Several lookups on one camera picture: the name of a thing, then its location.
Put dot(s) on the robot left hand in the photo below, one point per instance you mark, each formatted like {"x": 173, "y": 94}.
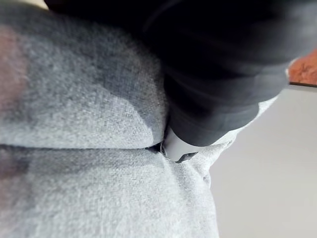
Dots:
{"x": 210, "y": 62}

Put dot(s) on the light grey fabric cushion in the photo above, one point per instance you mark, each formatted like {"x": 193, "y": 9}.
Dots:
{"x": 86, "y": 161}

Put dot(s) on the reddish brown rug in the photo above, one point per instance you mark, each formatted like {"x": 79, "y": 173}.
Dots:
{"x": 303, "y": 69}

